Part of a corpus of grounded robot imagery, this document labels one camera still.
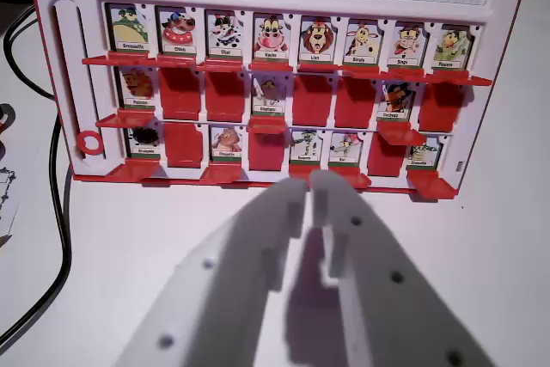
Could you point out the red flap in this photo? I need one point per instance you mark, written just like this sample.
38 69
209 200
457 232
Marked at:
129 118

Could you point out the white paper with black print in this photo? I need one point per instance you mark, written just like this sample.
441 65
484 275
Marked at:
5 208

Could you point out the dark red and white object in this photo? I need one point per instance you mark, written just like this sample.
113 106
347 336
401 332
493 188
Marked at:
4 126

